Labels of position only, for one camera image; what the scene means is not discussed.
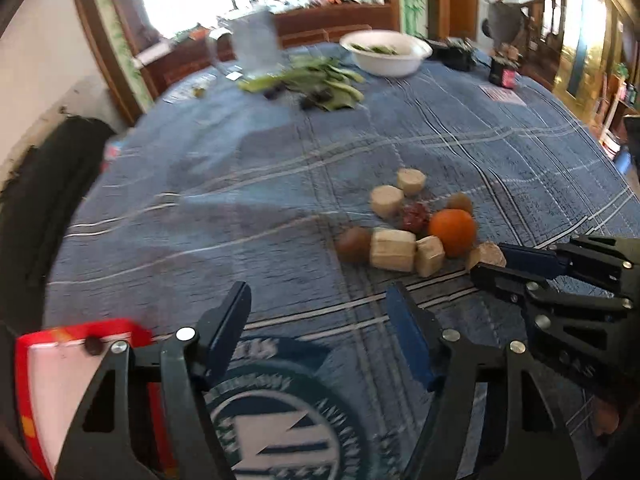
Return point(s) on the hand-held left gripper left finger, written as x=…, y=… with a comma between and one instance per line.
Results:
x=227, y=330

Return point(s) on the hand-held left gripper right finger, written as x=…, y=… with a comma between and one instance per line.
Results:
x=407, y=330

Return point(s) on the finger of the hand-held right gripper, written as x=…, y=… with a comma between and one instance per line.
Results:
x=500, y=280
x=530, y=260

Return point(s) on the pale sugarcane chunk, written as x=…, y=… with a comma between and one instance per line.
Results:
x=411, y=180
x=386, y=201
x=430, y=256
x=485, y=255
x=392, y=250

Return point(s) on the orange mandarin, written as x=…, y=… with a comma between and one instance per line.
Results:
x=452, y=232

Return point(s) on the brown longan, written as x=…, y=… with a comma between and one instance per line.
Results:
x=354, y=245
x=459, y=203

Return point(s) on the dark red date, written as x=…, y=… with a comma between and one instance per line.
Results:
x=92, y=344
x=415, y=216

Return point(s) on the red rimmed cardboard tray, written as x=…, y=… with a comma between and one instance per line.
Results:
x=55, y=390

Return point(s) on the person's right hand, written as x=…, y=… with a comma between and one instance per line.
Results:
x=607, y=417

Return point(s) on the blue plaid tablecloth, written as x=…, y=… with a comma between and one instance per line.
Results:
x=250, y=185

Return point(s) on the pink and white card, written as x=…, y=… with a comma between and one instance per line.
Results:
x=500, y=95

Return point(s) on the small dark jar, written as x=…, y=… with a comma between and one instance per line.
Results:
x=502, y=72

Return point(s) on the black sofa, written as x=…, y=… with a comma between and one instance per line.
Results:
x=40, y=200

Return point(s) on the small green fruit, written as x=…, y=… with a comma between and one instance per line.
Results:
x=200, y=92

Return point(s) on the white bowl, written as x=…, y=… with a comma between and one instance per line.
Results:
x=385, y=55

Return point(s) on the pile of green bean pods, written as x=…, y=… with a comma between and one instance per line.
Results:
x=320, y=82

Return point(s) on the glass pitcher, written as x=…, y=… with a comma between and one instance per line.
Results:
x=255, y=42

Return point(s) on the wooden archway frame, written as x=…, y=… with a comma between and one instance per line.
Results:
x=110, y=45

